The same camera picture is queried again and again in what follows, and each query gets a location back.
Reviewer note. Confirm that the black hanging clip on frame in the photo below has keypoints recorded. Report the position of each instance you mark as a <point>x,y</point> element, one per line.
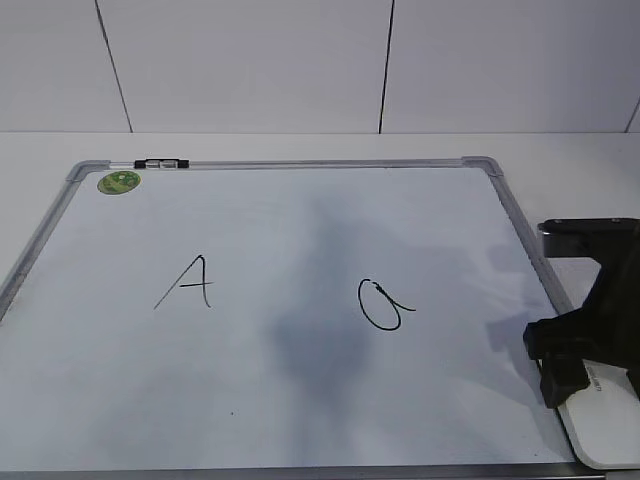
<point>158,163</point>

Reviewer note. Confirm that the round green sticker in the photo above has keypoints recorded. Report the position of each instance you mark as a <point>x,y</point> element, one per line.
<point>118,182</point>

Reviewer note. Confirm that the white board with grey frame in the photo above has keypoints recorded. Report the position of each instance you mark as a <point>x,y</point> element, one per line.
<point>295,315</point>

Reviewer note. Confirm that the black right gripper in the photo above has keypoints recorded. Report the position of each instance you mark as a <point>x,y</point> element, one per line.
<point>604,329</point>

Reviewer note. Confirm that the silver black wrist camera box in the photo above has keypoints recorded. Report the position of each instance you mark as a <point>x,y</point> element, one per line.
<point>568,238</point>

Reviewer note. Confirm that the white board eraser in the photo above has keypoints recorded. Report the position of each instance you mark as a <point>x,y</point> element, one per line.
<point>602,421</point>

